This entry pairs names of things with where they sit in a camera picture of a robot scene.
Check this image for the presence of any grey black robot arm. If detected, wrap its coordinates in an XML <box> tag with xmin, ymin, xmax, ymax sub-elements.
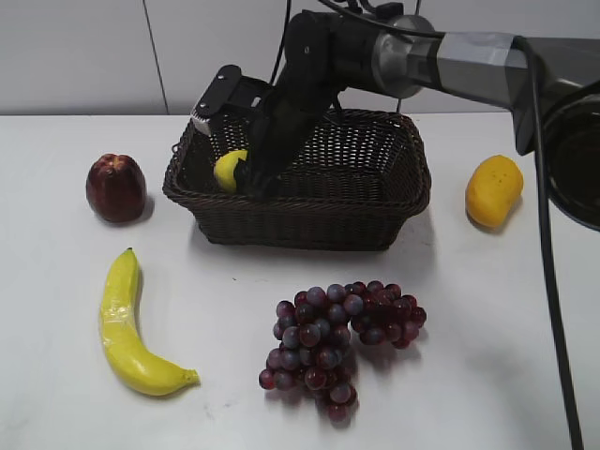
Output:
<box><xmin>191</xmin><ymin>3</ymin><xmax>599</xmax><ymax>229</ymax></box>

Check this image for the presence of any orange yellow mango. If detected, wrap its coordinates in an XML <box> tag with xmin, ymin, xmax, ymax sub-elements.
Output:
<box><xmin>465</xmin><ymin>155</ymin><xmax>524</xmax><ymax>229</ymax></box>

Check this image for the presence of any dark woven wicker basket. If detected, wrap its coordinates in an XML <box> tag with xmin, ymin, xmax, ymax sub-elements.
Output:
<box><xmin>162</xmin><ymin>109</ymin><xmax>431</xmax><ymax>251</ymax></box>

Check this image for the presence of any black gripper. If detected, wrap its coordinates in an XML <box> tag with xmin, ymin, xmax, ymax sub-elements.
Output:
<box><xmin>190</xmin><ymin>63</ymin><xmax>338</xmax><ymax>197</ymax></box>

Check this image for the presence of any black cable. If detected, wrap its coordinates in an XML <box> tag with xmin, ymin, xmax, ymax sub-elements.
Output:
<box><xmin>514</xmin><ymin>36</ymin><xmax>585</xmax><ymax>450</ymax></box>

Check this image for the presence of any yellow lemon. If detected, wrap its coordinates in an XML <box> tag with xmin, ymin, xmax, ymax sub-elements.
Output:
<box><xmin>213</xmin><ymin>149</ymin><xmax>248</xmax><ymax>194</ymax></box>

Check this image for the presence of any yellow banana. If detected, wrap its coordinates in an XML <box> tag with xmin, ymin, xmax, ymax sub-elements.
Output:
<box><xmin>99</xmin><ymin>247</ymin><xmax>200</xmax><ymax>397</ymax></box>

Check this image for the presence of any dark red apple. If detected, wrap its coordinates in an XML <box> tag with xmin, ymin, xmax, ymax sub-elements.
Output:
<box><xmin>85</xmin><ymin>154</ymin><xmax>147</xmax><ymax>223</ymax></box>

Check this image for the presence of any purple grape bunch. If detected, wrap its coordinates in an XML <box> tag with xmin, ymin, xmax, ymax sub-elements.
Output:
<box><xmin>258</xmin><ymin>280</ymin><xmax>428</xmax><ymax>423</ymax></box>

